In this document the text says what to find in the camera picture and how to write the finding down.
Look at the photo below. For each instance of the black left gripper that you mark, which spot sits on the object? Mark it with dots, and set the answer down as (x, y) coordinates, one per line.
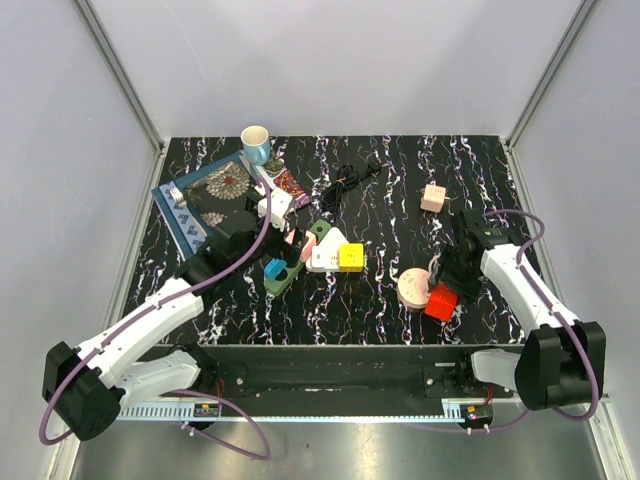
(284, 250)

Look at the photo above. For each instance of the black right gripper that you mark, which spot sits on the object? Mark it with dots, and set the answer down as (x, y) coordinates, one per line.
(466, 291)

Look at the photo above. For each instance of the blue plug adapter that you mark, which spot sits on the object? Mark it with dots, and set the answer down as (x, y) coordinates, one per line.
(274, 268)

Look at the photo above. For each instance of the pink cube socket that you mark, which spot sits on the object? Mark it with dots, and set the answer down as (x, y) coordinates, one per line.
(309, 243)

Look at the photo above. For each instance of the red cube socket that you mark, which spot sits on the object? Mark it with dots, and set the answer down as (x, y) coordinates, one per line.
(441, 303)

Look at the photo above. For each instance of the green power strip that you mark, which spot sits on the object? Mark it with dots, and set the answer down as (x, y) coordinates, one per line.
(279, 283)

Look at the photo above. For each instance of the pink round socket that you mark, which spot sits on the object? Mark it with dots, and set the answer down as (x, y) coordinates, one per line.
(413, 288)

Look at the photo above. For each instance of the white triangular power strip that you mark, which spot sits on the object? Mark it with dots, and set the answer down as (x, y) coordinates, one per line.
(324, 256)

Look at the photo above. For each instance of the yellow cube socket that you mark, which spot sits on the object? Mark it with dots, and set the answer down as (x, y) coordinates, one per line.
(351, 257)

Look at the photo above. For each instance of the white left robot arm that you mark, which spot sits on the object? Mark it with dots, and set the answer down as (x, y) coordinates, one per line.
(87, 386)

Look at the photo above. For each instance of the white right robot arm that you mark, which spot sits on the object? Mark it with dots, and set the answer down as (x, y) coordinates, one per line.
(562, 364)

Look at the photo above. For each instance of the dark floral square plate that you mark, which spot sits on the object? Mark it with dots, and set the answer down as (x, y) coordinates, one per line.
(221, 193)

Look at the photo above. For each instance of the beige cube socket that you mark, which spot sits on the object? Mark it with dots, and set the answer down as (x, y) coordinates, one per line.
(434, 198)

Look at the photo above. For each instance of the blue patterned placemat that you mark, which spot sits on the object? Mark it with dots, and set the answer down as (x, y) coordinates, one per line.
(186, 237)

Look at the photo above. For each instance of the teal ceramic mug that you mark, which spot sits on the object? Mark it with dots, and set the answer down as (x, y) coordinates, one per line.
(256, 144)

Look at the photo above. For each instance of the silver fork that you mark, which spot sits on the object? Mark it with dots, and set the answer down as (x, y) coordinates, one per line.
(184, 211)

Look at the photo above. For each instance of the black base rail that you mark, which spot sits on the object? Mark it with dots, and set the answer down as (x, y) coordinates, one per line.
(347, 382)

